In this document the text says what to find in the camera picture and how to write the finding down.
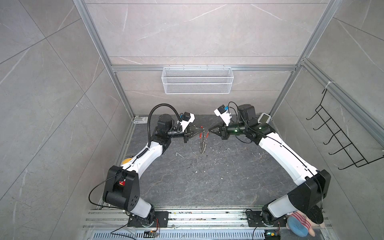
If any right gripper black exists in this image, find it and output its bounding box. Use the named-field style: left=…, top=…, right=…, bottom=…
left=208, top=118, right=248, bottom=140

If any grey key organizer red handle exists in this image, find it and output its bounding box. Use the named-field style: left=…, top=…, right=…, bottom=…
left=199, top=126, right=209, bottom=154

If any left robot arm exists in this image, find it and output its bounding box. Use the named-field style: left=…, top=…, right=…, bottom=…
left=103, top=112, right=202, bottom=226

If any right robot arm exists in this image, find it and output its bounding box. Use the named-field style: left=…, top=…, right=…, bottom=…
left=209, top=104, right=331, bottom=226

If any white digital timer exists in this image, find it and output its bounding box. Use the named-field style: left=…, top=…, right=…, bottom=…
left=258, top=113, right=271, bottom=124

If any yellow plush toy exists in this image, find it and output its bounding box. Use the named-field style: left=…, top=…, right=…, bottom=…
left=121, top=158, right=132, bottom=166

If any boy plush doll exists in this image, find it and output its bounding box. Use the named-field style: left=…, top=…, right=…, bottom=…
left=286, top=210, right=326, bottom=237

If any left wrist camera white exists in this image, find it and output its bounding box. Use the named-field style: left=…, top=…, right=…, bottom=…
left=180, top=112, right=195, bottom=132

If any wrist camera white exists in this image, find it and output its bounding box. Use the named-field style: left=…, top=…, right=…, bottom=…
left=214, top=105, right=232, bottom=127
left=180, top=112, right=195, bottom=132

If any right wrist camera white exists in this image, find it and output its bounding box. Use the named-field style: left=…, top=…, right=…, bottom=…
left=214, top=105, right=232, bottom=127

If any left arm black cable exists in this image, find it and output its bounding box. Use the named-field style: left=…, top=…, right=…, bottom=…
left=146, top=103, right=181, bottom=148

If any white wire mesh basket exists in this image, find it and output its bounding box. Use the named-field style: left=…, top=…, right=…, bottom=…
left=162, top=67, right=234, bottom=95

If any white corner bracket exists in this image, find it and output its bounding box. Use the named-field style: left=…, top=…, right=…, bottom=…
left=133, top=117, right=149, bottom=125

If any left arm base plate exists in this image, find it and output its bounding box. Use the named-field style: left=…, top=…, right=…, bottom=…
left=128, top=211, right=169, bottom=228

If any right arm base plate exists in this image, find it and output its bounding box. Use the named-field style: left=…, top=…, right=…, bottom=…
left=245, top=210, right=287, bottom=227

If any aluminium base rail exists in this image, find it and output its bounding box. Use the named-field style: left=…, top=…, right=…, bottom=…
left=80, top=205, right=334, bottom=240

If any black wire hook rack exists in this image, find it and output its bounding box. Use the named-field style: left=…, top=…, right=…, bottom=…
left=306, top=89, right=384, bottom=170

